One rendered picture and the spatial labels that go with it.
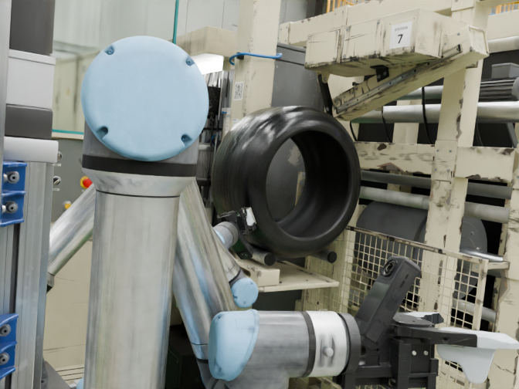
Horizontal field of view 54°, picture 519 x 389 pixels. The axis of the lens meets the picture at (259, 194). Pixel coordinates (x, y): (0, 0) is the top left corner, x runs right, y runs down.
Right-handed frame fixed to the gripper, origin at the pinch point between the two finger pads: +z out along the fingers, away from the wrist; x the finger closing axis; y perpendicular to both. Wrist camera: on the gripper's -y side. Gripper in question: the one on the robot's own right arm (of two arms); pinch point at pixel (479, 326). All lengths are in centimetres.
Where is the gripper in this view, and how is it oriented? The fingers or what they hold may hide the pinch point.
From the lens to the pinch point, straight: 75.0
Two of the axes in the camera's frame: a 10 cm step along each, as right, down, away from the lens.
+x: 2.6, -0.4, -9.6
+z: 9.6, 0.7, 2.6
